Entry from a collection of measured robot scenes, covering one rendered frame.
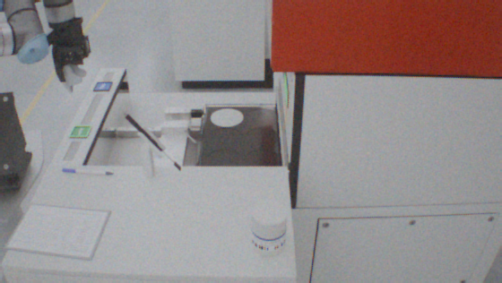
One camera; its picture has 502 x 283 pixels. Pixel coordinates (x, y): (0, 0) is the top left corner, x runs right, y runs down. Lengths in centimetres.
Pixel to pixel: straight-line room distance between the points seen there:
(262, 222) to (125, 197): 37
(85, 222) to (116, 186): 13
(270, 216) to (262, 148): 46
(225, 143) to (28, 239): 62
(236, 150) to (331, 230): 35
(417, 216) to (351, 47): 57
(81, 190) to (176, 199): 24
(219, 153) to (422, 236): 64
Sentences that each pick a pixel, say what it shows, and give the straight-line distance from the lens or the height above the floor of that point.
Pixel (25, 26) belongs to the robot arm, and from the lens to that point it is 112.
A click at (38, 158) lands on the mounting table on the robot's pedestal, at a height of 82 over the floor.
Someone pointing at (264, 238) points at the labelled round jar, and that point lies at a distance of 95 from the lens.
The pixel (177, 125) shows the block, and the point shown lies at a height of 91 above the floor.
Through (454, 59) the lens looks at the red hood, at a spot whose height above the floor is 127.
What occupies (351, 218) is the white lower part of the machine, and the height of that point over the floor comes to 77.
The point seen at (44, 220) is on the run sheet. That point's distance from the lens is 115.
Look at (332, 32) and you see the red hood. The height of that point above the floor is 132.
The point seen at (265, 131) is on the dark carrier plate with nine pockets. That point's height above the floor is 90.
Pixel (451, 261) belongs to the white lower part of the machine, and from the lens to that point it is 161.
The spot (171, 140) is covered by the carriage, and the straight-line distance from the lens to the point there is 146.
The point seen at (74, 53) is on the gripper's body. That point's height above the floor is 122.
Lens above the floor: 172
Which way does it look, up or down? 35 degrees down
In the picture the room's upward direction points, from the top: 1 degrees counter-clockwise
